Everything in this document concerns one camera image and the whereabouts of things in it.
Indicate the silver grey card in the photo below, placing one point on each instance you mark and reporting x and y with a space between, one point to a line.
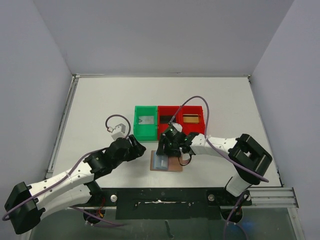
146 120

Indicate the red plastic right bin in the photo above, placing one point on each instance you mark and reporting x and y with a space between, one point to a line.
193 128

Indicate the aluminium rail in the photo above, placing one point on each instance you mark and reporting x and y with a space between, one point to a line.
62 159
264 197

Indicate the aluminium front rail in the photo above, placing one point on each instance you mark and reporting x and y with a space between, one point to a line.
264 197

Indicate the red plastic bin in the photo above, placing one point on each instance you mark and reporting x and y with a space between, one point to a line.
193 128
164 110

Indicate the green plastic bin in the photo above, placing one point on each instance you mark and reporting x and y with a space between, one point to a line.
145 126

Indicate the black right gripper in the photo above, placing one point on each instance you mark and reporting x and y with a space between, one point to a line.
169 148

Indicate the brown leather card holder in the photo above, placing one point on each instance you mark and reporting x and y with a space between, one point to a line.
163 163

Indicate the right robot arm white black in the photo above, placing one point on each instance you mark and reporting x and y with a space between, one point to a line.
250 159

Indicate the aluminium left rail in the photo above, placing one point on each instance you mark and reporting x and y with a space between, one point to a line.
62 159

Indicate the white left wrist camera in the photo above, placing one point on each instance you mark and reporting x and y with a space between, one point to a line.
119 131

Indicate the black card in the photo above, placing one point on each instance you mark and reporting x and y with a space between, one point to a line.
165 119

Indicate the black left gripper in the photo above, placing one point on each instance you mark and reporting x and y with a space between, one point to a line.
136 149

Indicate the red plastic middle bin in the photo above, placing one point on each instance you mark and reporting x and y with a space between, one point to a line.
164 110

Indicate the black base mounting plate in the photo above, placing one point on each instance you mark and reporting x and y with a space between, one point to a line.
164 203

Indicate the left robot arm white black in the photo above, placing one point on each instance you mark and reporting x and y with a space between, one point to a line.
27 205

